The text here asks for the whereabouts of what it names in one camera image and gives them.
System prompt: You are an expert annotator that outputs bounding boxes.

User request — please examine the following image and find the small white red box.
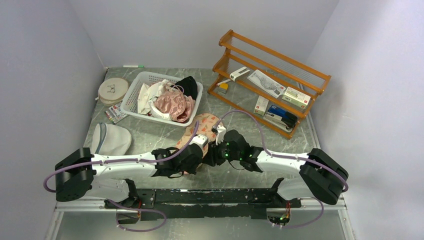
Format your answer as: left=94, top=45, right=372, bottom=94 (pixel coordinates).
left=253, top=95, right=269, bottom=116

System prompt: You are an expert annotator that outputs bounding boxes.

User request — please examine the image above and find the floral mesh laundry bag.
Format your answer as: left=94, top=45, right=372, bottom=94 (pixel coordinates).
left=175, top=113, right=219, bottom=149

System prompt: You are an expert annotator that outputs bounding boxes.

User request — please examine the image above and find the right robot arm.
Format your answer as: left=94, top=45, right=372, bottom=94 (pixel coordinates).
left=203, top=130, right=349, bottom=207

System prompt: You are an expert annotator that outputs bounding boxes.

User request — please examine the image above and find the white label printer device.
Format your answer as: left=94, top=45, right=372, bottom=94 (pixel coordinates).
left=229, top=66, right=250, bottom=82

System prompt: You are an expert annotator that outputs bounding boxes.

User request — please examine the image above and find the black garment in basket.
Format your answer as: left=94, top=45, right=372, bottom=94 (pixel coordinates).
left=175, top=76, right=198, bottom=101

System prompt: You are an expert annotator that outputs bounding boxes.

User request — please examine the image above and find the white garment in basket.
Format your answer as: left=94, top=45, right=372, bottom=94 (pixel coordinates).
left=137, top=79, right=170, bottom=115

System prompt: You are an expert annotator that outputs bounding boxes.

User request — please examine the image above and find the pink satin bra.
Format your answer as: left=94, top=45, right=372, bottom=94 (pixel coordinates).
left=148, top=88, right=195, bottom=123

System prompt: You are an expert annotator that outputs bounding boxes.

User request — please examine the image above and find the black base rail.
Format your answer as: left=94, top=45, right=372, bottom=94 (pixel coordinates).
left=119, top=188, right=301, bottom=221

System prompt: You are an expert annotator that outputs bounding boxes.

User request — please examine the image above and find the white green staples box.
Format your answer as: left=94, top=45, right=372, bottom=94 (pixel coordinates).
left=281, top=87, right=311, bottom=109

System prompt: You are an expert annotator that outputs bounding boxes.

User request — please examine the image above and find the illustrated paper booklet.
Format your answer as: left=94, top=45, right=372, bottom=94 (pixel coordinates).
left=247, top=69, right=286, bottom=98

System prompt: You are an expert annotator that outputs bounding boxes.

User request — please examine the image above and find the blue black stapler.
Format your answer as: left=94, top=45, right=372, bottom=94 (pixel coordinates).
left=263, top=105, right=298, bottom=133

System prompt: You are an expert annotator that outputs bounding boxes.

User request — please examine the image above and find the white green marker pen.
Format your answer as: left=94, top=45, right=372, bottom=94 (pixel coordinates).
left=122, top=65, right=145, bottom=68

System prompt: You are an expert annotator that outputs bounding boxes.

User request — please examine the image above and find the white plastic laundry basket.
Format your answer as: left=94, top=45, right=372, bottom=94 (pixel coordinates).
left=120, top=71, right=204, bottom=128

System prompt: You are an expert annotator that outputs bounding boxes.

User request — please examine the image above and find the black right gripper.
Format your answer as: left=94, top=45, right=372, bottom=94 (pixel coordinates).
left=201, top=137, right=242, bottom=167

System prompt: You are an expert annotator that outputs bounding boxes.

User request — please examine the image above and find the crayon pack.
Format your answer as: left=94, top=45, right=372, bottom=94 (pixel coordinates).
left=105, top=102, right=128, bottom=125

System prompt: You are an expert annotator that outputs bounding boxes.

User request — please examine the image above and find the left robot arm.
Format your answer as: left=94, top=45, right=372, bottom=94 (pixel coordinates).
left=54, top=143, right=203, bottom=208

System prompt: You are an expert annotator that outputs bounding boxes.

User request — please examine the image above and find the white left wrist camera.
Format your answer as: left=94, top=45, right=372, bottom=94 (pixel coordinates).
left=189, top=134, right=209, bottom=149

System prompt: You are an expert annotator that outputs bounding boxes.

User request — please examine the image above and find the orange wooden shoe rack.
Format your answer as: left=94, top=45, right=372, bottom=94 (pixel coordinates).
left=207, top=29, right=331, bottom=129

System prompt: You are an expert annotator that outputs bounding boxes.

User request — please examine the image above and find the white mesh laundry bag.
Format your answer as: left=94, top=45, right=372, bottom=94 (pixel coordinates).
left=90, top=122, right=132, bottom=156

